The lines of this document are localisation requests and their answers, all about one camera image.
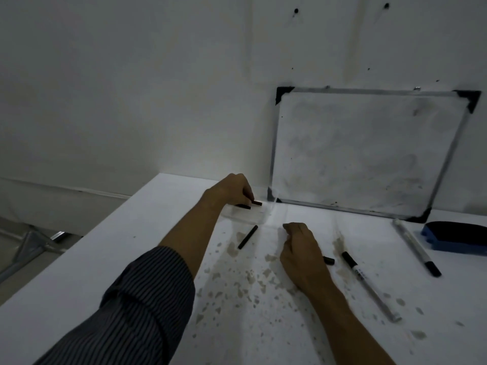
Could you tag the person's left hand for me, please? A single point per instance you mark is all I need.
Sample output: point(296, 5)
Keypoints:
point(226, 190)

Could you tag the short black marker cap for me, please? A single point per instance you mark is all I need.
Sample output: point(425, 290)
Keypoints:
point(257, 203)

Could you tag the person's right hand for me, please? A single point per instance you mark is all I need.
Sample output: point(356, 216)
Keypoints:
point(302, 258)

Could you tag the blue whiteboard eraser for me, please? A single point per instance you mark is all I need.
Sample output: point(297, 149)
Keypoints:
point(454, 235)

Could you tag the person's left fingers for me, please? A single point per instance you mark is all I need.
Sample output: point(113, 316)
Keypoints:
point(248, 191)

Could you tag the person's right forearm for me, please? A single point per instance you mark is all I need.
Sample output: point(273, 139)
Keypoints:
point(348, 330)

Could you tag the clear plastic case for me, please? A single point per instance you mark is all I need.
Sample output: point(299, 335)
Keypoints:
point(262, 214)

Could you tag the striped dark shirt sleeve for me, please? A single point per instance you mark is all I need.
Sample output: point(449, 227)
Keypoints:
point(129, 311)

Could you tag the metal framed whiteboard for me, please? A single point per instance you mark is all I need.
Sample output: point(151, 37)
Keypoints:
point(365, 152)

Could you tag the grey metal stand frame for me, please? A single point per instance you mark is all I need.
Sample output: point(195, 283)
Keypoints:
point(30, 247)

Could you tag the black marker pen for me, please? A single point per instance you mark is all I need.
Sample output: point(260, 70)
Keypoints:
point(247, 237)

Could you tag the person's left forearm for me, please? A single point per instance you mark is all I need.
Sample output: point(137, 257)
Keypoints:
point(190, 239)

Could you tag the person's right fingers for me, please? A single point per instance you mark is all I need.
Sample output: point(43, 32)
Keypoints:
point(296, 228)

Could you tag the white marker with black cap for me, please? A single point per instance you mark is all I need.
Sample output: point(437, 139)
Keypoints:
point(414, 245)
point(367, 285)

